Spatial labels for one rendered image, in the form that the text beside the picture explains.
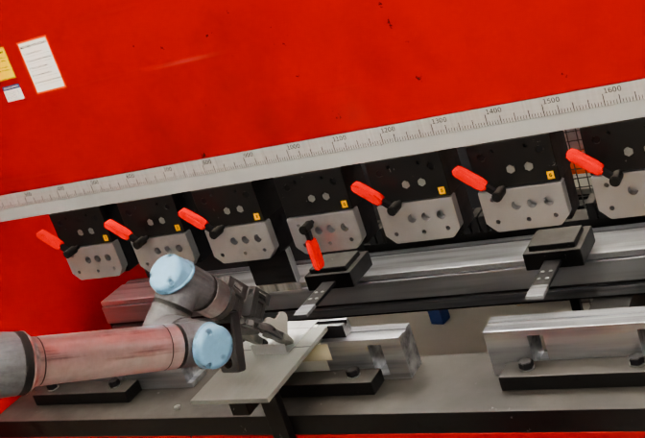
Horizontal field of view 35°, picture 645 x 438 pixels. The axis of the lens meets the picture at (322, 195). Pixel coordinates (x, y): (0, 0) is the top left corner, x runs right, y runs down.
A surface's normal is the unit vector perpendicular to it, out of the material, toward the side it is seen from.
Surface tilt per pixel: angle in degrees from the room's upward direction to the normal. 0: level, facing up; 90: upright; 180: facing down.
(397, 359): 90
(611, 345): 90
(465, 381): 0
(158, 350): 85
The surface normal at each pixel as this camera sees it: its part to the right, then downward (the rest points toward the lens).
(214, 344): 0.64, 0.04
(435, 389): -0.30, -0.91
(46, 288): 0.85, -0.13
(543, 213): -0.42, 0.40
